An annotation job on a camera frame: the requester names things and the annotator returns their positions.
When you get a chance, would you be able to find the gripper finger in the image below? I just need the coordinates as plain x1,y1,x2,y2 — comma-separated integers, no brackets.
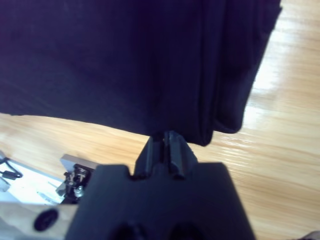
164,130,198,179
134,132,165,179

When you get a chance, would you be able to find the black polo shirt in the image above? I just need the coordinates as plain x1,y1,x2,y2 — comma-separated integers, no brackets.
0,0,283,147

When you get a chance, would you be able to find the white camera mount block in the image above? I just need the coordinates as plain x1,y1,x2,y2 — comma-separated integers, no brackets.
56,153,99,201

